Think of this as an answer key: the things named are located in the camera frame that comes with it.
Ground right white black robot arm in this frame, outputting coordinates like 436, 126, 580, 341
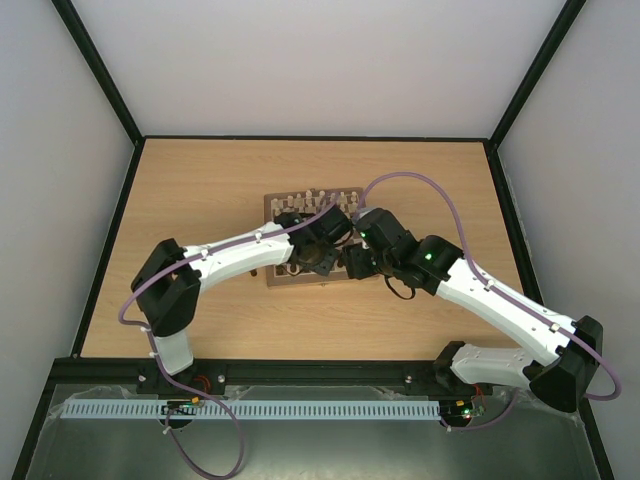
344, 208, 603, 413

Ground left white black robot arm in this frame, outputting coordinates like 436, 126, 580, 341
119, 204, 352, 376

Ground wooden chess board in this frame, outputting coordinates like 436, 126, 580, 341
264, 187, 364, 288

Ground light pieces back rows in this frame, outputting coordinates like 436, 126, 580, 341
264, 189, 362, 219

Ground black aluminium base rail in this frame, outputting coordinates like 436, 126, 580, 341
48, 341, 543, 400

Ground purple cable loop front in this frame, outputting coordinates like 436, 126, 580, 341
162, 388, 247, 476

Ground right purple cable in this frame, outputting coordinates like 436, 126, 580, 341
357, 172, 624, 432

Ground white slotted cable duct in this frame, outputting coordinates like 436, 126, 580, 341
60, 399, 441, 421

